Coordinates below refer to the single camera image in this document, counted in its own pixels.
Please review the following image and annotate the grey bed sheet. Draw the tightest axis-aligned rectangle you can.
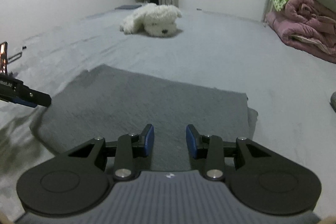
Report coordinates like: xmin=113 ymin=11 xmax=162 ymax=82
xmin=0 ymin=5 xmax=336 ymax=214

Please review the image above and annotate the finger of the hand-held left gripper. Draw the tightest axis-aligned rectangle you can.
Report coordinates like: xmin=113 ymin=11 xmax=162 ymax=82
xmin=13 ymin=84 xmax=52 ymax=108

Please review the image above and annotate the white plush dog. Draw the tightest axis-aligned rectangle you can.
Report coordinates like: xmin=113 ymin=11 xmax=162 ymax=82
xmin=120 ymin=3 xmax=182 ymax=38

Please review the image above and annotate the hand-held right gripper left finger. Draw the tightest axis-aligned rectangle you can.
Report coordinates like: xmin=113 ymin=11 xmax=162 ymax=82
xmin=68 ymin=124 xmax=155 ymax=180

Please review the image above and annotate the pink quilt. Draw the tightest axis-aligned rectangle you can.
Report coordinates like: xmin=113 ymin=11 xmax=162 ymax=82
xmin=265 ymin=0 xmax=336 ymax=65

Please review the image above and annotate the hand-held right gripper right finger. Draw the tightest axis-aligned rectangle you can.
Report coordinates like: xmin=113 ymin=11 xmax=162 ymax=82
xmin=185 ymin=124 xmax=271 ymax=181

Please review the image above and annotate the grey sweatshirt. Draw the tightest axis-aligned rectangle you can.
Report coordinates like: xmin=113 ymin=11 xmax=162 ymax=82
xmin=30 ymin=64 xmax=259 ymax=172

